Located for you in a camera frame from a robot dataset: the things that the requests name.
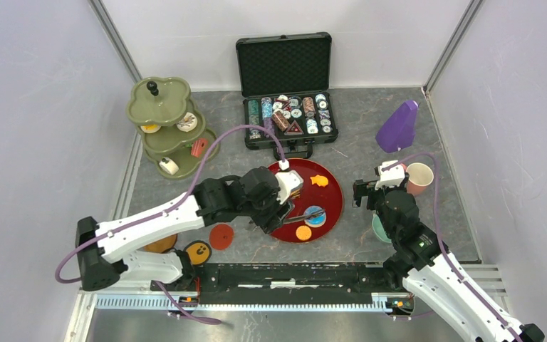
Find metal tongs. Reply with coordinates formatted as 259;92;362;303
247;209;326;232

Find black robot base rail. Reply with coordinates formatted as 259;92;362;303
95;262;414;314

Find pink triangular cake slice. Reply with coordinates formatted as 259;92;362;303
190;138;210;158

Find green three-tier dessert stand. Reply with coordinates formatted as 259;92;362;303
126;77;219;180

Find black poker chip case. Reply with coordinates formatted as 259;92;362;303
235;32;339;159

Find white chocolate donut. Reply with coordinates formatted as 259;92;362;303
176;112;199;133

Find teal cup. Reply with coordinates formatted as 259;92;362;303
371;214;392;244

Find orange face coaster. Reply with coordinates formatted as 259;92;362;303
184;240;212;266

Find pink mug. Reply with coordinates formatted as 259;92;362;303
402;162;434;196

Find purple pitcher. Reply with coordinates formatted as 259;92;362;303
375;100;419;153

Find brown wooden coaster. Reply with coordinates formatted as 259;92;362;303
143;234;177;254

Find orange fish cookie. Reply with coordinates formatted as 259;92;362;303
310;175;329;187

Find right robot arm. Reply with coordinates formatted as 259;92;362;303
353;180;545;341

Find red round tray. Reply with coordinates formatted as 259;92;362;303
271;158;344;243

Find yellow donut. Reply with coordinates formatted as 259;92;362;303
140;125;161;134

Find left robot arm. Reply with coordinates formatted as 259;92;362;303
75;167;303;291

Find red round coaster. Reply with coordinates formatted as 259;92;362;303
209;224;234;251

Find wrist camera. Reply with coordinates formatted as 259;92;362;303
275;160;303;204
374;160;406;190

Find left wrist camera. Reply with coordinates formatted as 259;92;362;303
275;160;303;204

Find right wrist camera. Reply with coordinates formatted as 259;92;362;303
374;160;406;190

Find white roll cake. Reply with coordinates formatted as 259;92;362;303
159;157;179;175

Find orange round cookie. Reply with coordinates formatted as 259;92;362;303
295;225;313;241

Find blue donut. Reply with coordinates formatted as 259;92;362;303
303;205;326;228

